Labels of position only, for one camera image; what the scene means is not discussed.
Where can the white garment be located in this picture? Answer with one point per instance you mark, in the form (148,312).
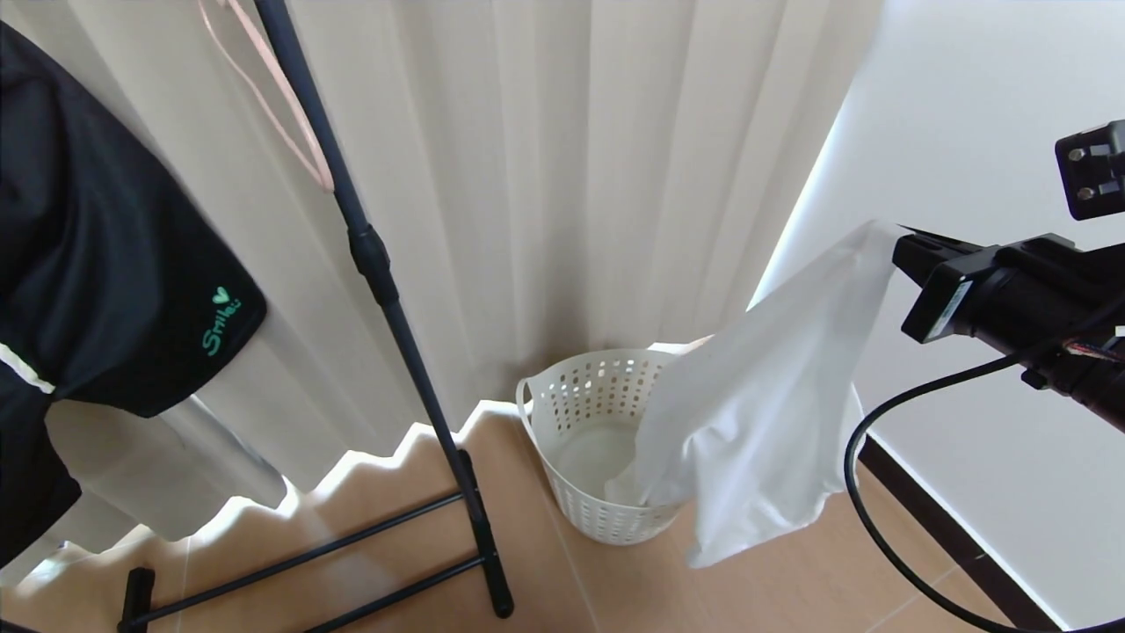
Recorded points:
(765,422)

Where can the black clothes rack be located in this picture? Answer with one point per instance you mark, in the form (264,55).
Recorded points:
(373,255)

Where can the beige curtain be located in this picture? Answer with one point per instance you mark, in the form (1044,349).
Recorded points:
(527,176)

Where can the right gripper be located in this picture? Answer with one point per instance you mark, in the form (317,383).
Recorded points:
(1037,299)

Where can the pink clothes hanger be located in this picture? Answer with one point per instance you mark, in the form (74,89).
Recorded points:
(281,88)

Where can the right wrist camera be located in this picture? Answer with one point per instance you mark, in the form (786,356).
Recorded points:
(1094,171)

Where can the white laundry basket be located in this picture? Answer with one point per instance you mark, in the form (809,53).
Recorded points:
(580,387)

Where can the black shorts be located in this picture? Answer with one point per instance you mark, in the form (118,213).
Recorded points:
(105,264)

